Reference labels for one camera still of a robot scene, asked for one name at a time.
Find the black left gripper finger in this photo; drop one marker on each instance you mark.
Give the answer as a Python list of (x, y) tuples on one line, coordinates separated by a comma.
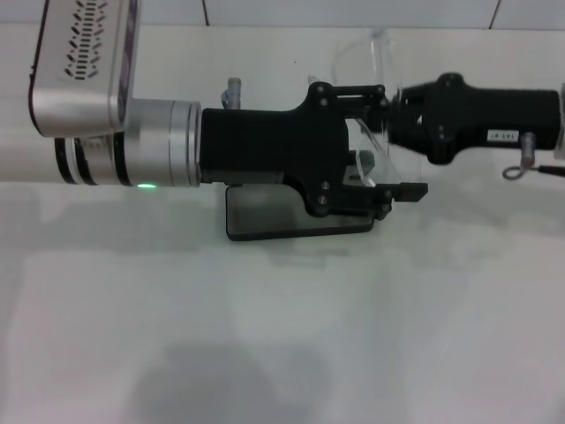
[(410, 192)]

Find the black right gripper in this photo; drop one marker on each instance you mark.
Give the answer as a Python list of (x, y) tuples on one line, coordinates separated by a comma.
[(494, 115)]

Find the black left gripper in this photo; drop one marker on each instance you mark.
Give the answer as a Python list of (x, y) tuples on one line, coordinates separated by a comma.
[(265, 146)]

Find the clear transparent glasses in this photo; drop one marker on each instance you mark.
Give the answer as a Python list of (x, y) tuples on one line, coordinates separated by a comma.
[(381, 62)]

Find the black glasses case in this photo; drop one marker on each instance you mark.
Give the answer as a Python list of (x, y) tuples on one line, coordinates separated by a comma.
[(273, 221)]

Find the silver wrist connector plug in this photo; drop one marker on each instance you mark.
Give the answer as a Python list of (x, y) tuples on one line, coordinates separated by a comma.
[(232, 90)]

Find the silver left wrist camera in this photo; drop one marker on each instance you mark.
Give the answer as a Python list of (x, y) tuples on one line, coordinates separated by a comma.
[(84, 88)]

